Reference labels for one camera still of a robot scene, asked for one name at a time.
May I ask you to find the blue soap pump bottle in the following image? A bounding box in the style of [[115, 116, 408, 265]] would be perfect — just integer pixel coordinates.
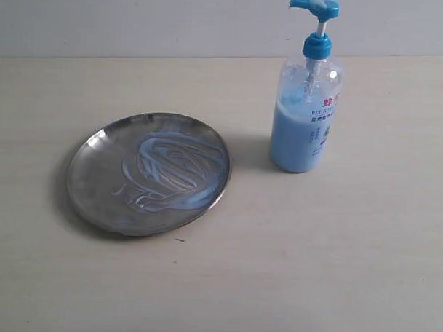
[[269, 0, 343, 173]]

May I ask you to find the pale blue soap puddle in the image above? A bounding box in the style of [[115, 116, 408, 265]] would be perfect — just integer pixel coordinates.
[[111, 131, 228, 213]]

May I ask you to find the round stainless steel plate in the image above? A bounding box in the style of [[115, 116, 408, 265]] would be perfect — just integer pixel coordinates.
[[66, 112, 232, 237]]

